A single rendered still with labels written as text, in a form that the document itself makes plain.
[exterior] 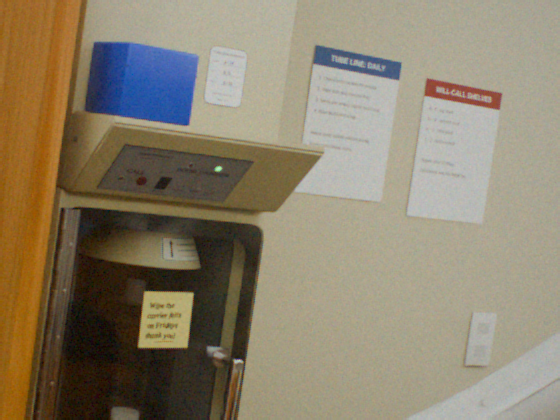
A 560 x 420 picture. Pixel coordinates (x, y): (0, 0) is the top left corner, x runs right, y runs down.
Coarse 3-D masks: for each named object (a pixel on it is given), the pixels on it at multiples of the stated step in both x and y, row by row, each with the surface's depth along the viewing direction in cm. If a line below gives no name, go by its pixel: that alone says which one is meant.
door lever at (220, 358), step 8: (216, 352) 170; (224, 352) 171; (216, 360) 170; (224, 360) 169; (232, 360) 167; (240, 360) 167; (232, 368) 167; (240, 368) 167; (232, 376) 167; (240, 376) 167; (232, 384) 167; (224, 392) 168; (232, 392) 167; (224, 400) 167; (232, 400) 167; (224, 408) 167; (232, 408) 167; (224, 416) 167; (232, 416) 167
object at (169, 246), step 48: (96, 240) 159; (144, 240) 162; (192, 240) 166; (240, 240) 171; (96, 288) 159; (144, 288) 163; (192, 288) 167; (240, 288) 172; (96, 336) 160; (192, 336) 168; (240, 336) 173; (96, 384) 161; (144, 384) 165; (192, 384) 169; (240, 384) 174
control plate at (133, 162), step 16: (128, 160) 153; (144, 160) 153; (160, 160) 154; (176, 160) 155; (192, 160) 156; (208, 160) 157; (224, 160) 158; (240, 160) 159; (112, 176) 154; (128, 176) 155; (144, 176) 156; (160, 176) 157; (176, 176) 158; (192, 176) 159; (208, 176) 160; (224, 176) 161; (240, 176) 162; (144, 192) 159; (160, 192) 160; (176, 192) 161; (192, 192) 162; (208, 192) 163; (224, 192) 164
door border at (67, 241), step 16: (64, 240) 156; (64, 256) 156; (64, 272) 157; (64, 288) 157; (64, 304) 157; (48, 320) 156; (64, 320) 157; (48, 352) 157; (48, 368) 157; (48, 384) 157; (48, 400) 158; (48, 416) 158
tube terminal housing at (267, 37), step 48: (96, 0) 156; (144, 0) 159; (192, 0) 163; (240, 0) 167; (288, 0) 172; (192, 48) 164; (240, 48) 168; (288, 48) 173; (48, 240) 158; (48, 288) 157
